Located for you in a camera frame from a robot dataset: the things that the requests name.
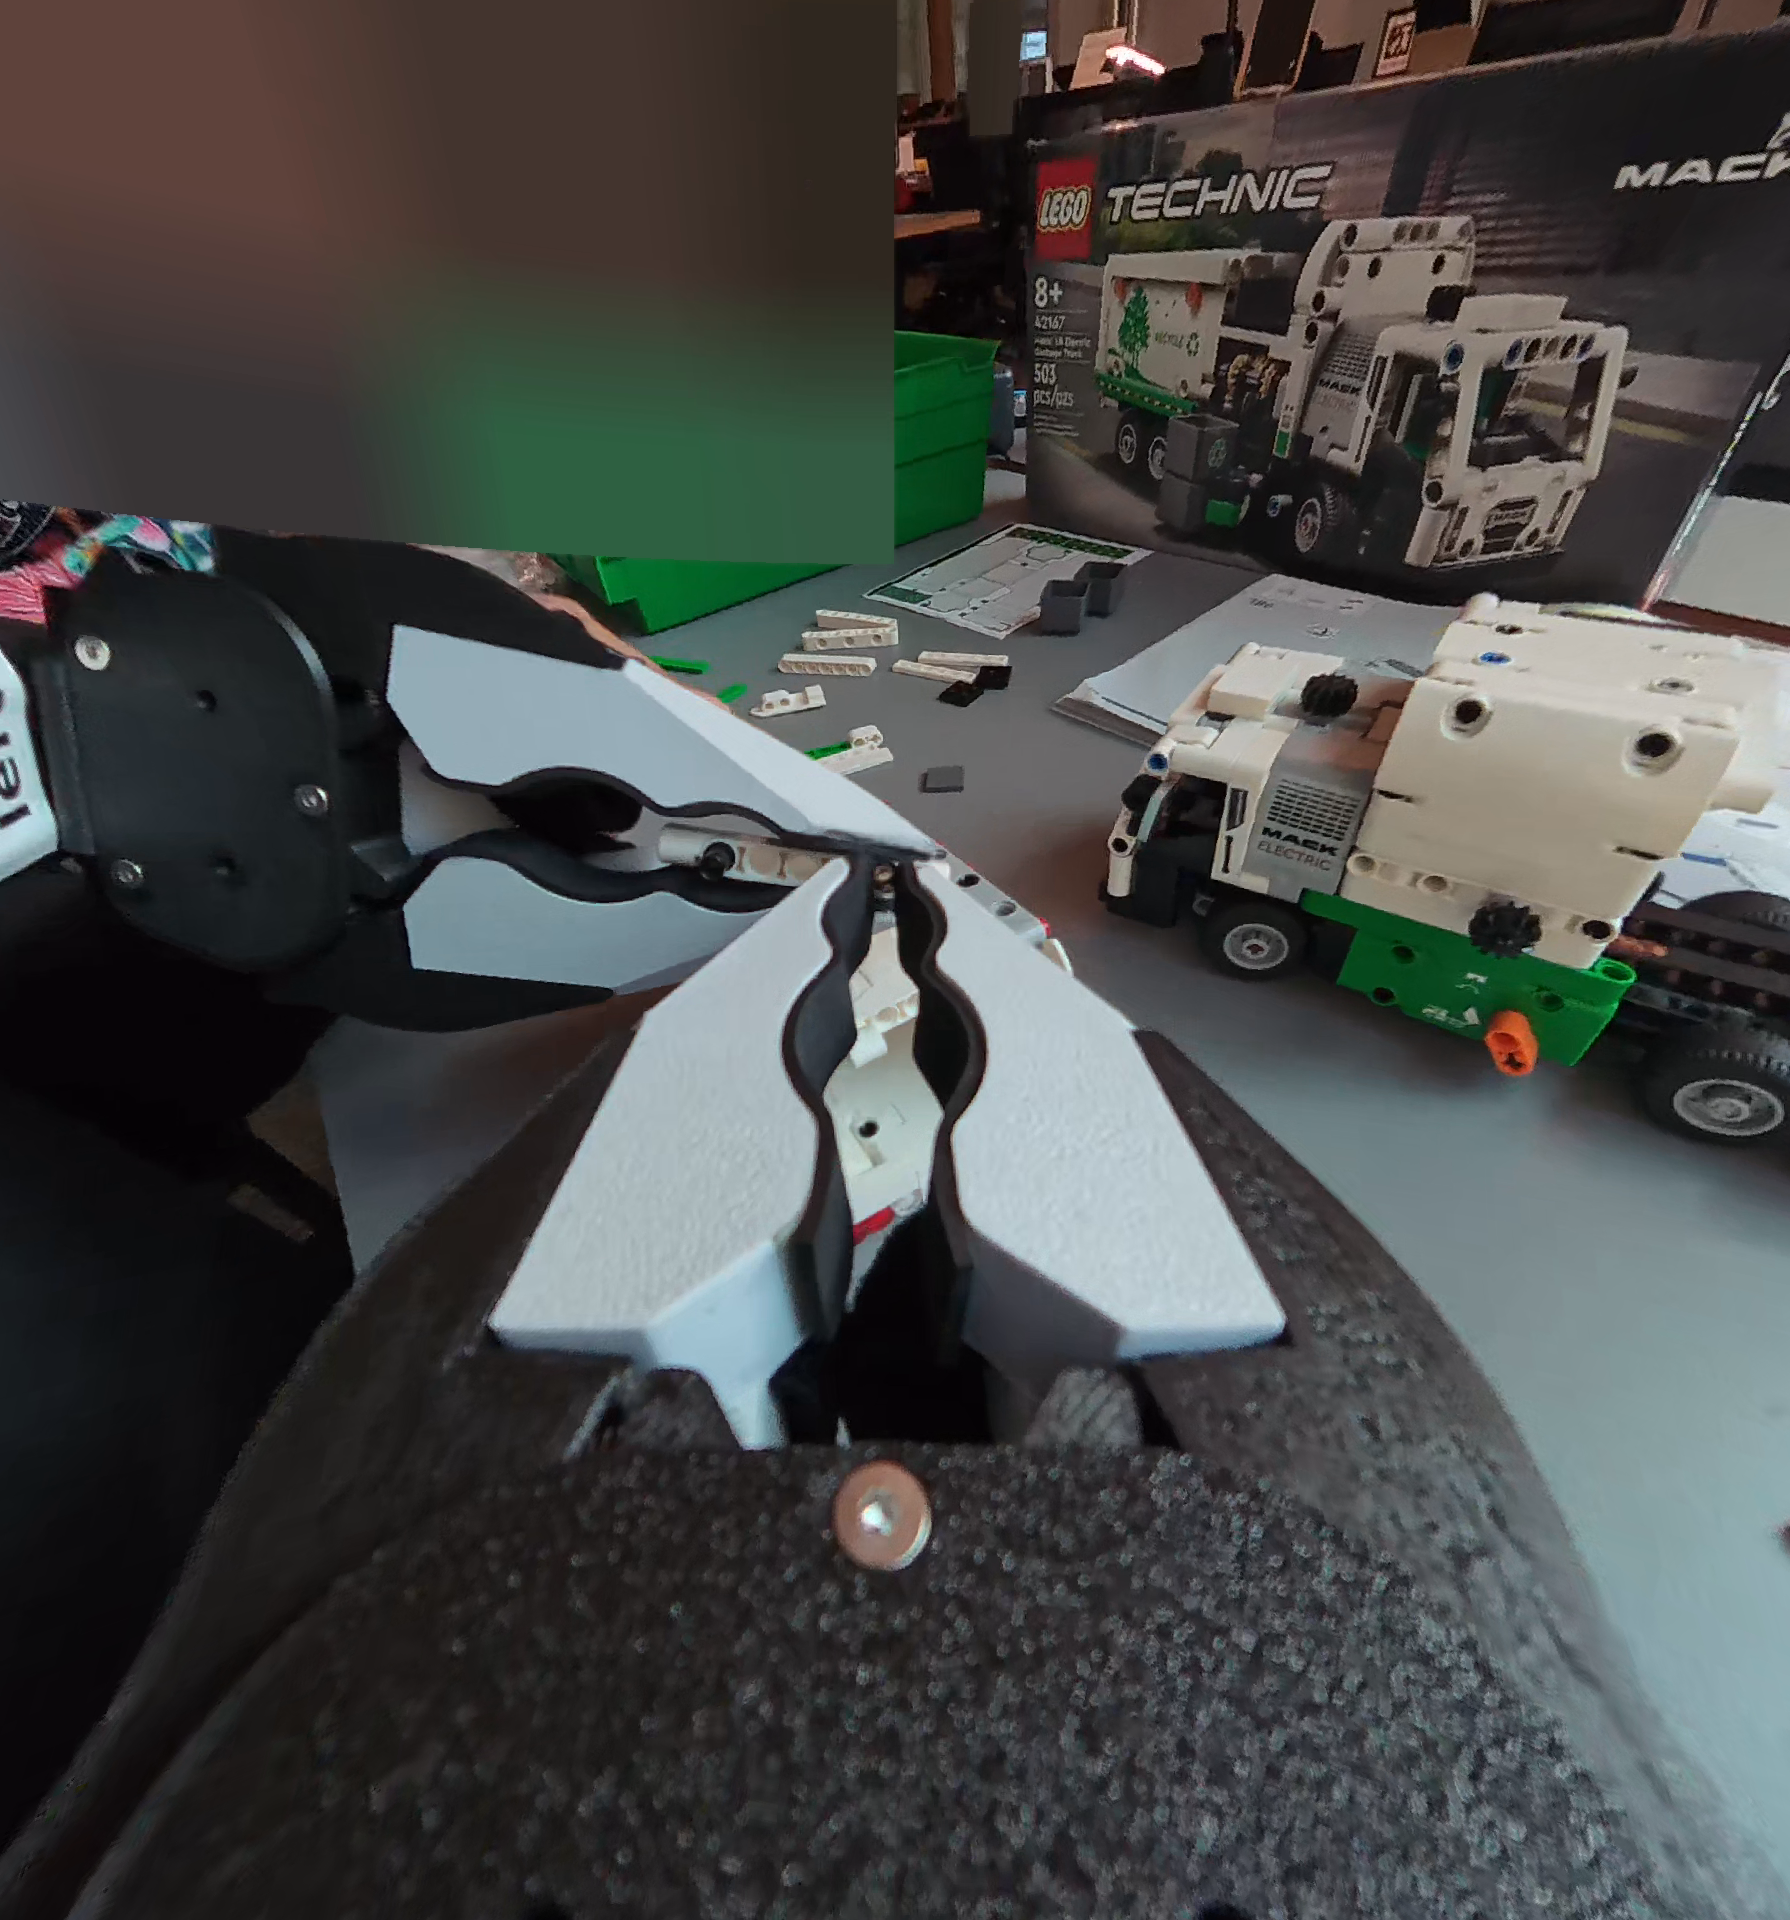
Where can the white and green lego truck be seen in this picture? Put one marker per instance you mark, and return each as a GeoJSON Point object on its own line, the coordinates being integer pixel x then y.
{"type": "Point", "coordinates": [1556, 751]}

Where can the person's left hand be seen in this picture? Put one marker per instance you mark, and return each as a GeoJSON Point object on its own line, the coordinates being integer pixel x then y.
{"type": "Point", "coordinates": [594, 627]}

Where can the lego instruction booklet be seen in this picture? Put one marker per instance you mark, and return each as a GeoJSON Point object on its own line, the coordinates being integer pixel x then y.
{"type": "Point", "coordinates": [1241, 661]}

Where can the small white lego beam assembly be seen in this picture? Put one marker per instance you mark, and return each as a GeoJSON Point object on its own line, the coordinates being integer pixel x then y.
{"type": "Point", "coordinates": [754, 858]}

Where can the lego set box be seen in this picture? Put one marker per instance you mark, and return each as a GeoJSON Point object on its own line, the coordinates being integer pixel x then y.
{"type": "Point", "coordinates": [1437, 300]}

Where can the group of loose white lego beams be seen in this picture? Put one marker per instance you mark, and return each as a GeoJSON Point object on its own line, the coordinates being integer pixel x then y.
{"type": "Point", "coordinates": [851, 630]}

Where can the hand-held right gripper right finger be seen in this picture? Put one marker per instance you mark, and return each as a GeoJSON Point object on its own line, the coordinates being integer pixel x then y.
{"type": "Point", "coordinates": [1089, 1185]}

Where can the small dark grey lego bin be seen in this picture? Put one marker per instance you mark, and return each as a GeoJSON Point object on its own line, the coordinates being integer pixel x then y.
{"type": "Point", "coordinates": [1067, 608]}
{"type": "Point", "coordinates": [1106, 589]}

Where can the white lego container assembly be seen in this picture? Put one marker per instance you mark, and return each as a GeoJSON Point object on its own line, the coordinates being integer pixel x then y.
{"type": "Point", "coordinates": [873, 1035]}

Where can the lego sticker sheet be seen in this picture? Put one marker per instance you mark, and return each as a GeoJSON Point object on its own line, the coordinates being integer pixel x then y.
{"type": "Point", "coordinates": [985, 578]}

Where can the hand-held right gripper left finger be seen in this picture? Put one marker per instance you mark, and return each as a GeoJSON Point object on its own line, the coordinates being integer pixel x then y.
{"type": "Point", "coordinates": [672, 1170]}

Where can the black lego pin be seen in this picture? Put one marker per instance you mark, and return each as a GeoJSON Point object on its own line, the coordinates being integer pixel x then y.
{"type": "Point", "coordinates": [886, 881]}

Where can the green storage bin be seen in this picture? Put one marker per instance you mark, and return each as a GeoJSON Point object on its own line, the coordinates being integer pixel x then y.
{"type": "Point", "coordinates": [944, 399]}
{"type": "Point", "coordinates": [716, 592]}

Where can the clear plastic bag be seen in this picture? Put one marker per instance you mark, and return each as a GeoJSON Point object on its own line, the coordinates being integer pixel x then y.
{"type": "Point", "coordinates": [520, 573]}

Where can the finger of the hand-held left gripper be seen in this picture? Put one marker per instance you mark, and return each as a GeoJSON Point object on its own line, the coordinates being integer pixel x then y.
{"type": "Point", "coordinates": [536, 936]}
{"type": "Point", "coordinates": [565, 711]}

